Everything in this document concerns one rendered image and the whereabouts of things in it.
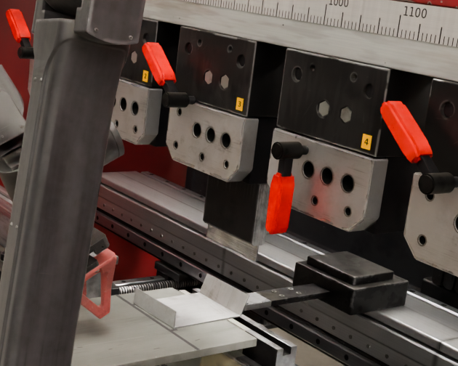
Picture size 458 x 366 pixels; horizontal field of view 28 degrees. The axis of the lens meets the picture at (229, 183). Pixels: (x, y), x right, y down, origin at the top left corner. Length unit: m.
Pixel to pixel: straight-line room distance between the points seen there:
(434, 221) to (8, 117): 0.43
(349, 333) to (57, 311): 0.71
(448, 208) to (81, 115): 0.34
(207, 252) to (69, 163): 0.91
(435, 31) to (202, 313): 0.48
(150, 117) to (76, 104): 0.54
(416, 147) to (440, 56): 0.09
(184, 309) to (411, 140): 0.44
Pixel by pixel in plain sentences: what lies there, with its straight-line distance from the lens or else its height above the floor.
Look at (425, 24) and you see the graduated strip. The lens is 0.85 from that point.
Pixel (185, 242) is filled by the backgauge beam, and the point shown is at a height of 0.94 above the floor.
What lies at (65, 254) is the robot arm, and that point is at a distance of 0.67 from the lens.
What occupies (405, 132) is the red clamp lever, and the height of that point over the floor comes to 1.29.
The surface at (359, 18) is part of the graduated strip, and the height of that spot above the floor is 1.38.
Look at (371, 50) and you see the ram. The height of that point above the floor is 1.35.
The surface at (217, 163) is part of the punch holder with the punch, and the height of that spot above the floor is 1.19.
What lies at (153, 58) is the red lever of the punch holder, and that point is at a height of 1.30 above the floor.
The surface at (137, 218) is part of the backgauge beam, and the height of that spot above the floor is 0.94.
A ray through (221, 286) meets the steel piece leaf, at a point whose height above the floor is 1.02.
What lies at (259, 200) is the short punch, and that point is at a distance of 1.07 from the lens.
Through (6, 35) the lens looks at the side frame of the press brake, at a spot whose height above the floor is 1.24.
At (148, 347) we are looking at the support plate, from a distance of 1.02.
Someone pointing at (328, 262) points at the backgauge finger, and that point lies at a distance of 1.28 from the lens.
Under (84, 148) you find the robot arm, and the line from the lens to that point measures 0.66.
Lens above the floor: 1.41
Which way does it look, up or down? 13 degrees down
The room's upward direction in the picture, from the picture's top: 7 degrees clockwise
